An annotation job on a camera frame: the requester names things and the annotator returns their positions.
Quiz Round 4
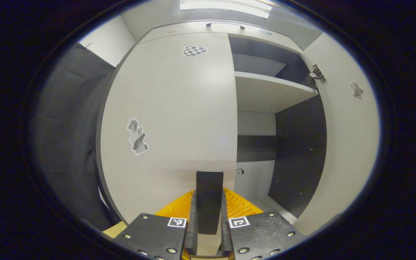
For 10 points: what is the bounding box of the large ceiling light panel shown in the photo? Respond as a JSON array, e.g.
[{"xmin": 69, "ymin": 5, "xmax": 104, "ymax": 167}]
[{"xmin": 179, "ymin": 0, "xmax": 273, "ymax": 19}]

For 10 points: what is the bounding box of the grey double-door shoe cabinet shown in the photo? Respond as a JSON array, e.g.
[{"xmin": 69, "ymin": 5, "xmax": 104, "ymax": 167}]
[{"xmin": 96, "ymin": 20, "xmax": 338, "ymax": 224}]

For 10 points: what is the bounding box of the metal door hinge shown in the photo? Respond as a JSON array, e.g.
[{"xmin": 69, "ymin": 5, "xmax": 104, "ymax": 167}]
[{"xmin": 304, "ymin": 64, "xmax": 326, "ymax": 89}]

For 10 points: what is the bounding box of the grey cabinet drawer front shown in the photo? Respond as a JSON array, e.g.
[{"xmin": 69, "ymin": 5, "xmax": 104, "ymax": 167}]
[{"xmin": 138, "ymin": 21, "xmax": 304, "ymax": 55}]

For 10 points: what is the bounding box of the black backdrop cloth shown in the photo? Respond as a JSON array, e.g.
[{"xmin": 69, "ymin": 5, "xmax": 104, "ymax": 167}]
[{"xmin": 29, "ymin": 43, "xmax": 122, "ymax": 231}]

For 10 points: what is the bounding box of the black door handle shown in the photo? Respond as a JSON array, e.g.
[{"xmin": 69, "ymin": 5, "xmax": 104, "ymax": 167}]
[{"xmin": 196, "ymin": 171, "xmax": 224, "ymax": 235}]

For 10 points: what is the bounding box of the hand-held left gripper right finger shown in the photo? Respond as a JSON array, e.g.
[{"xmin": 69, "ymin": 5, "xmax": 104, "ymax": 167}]
[{"xmin": 221, "ymin": 188, "xmax": 306, "ymax": 260}]

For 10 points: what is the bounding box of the grey cabinet door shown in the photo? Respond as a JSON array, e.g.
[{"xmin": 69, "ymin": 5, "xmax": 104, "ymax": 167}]
[
  {"xmin": 295, "ymin": 32, "xmax": 381, "ymax": 237},
  {"xmin": 100, "ymin": 32, "xmax": 238, "ymax": 224}
]

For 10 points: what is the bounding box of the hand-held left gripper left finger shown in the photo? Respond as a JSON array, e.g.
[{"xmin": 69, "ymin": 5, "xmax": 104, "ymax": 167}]
[{"xmin": 113, "ymin": 190, "xmax": 198, "ymax": 260}]

